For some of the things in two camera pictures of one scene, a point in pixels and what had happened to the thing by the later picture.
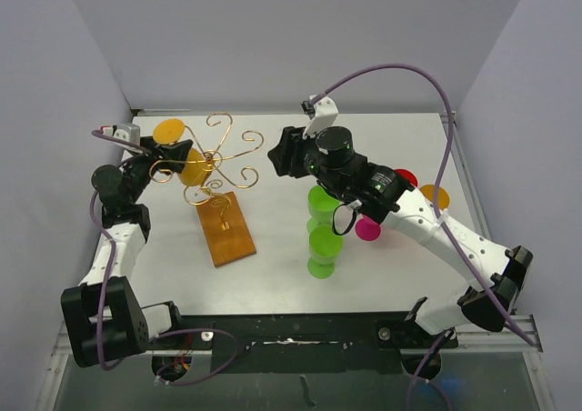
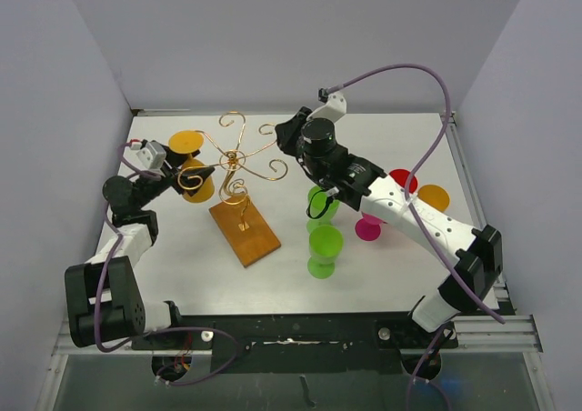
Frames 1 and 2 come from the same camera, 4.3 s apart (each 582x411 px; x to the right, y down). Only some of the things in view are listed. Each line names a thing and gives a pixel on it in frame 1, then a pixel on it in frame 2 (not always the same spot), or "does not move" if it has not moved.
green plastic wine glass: [324, 246] does not move
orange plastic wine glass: [428, 191] does not move
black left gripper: [173, 155] to [188, 180]
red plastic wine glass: [407, 175] does not move
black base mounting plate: [360, 342] does not move
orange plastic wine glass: [197, 169] to [187, 142]
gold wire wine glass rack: [221, 218] to [237, 216]
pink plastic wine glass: [367, 229] does not move
